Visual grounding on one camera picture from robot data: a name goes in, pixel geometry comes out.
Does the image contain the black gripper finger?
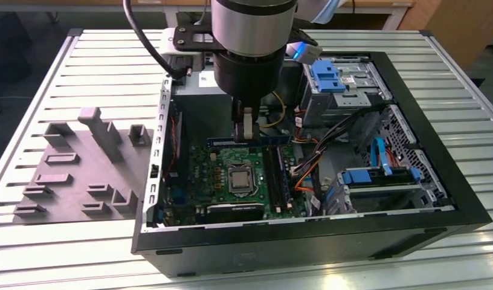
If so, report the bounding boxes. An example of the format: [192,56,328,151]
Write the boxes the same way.
[232,102,260,142]

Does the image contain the black RAM slot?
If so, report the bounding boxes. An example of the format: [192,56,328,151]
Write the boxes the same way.
[262,146,284,214]

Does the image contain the installed dark RAM stick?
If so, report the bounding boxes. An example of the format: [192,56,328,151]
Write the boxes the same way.
[271,146,292,211]

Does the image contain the CPU socket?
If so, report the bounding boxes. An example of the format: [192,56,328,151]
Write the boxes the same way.
[226,162,260,199]

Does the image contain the grey power supply unit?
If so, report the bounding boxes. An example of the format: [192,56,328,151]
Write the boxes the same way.
[172,68,256,146]

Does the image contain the green motherboard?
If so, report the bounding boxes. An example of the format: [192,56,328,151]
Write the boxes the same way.
[162,141,312,226]

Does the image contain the silver CPU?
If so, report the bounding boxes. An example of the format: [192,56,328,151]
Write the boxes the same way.
[230,172,252,187]

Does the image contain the metal socket cover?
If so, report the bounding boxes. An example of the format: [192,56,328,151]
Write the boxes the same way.
[227,168,254,194]

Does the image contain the blue plastic drive latch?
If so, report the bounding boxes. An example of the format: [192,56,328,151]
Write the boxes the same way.
[311,60,348,94]

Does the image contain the black graphics card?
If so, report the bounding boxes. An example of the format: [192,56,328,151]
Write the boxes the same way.
[196,202,268,225]

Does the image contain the metal drive cage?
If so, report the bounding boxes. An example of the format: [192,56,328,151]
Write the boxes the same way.
[302,59,392,127]

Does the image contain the black open PC case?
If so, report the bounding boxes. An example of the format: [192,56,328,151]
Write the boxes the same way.
[130,50,493,277]

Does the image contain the metal disk bay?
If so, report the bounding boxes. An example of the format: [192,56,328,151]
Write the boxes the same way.
[327,149,460,217]

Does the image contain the hard disk in blue carrier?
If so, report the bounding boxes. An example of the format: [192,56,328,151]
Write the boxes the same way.
[338,167,423,187]

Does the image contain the grey plastic parts rack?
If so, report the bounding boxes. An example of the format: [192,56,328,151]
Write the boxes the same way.
[12,106,156,226]

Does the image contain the wooden cabinet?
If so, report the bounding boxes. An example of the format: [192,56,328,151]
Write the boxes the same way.
[398,0,493,72]

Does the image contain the yellow and black wires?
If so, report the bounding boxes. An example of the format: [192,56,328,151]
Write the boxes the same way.
[259,90,288,129]

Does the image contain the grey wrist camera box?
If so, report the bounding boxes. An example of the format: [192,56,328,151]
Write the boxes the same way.
[162,26,215,71]
[286,40,324,65]

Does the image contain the orange wire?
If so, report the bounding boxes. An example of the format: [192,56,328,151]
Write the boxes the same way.
[295,169,316,193]

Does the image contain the black wire bundle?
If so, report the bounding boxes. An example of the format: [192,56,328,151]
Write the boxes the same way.
[291,107,387,178]

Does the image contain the blue flat data wire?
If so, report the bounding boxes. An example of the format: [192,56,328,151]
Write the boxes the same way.
[370,137,395,176]

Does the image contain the thick black camera cable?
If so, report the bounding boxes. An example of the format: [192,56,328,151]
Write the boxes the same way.
[123,0,191,80]

